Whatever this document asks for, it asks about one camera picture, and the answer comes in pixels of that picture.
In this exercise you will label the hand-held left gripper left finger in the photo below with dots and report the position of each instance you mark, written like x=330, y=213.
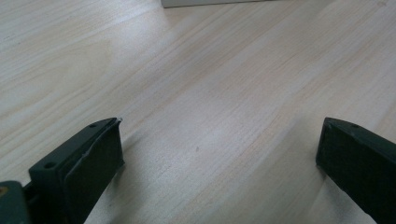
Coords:
x=84, y=174

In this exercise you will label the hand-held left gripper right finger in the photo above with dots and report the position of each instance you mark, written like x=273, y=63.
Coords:
x=361, y=168

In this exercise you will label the grey expandable metal rack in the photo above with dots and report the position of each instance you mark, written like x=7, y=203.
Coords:
x=202, y=3

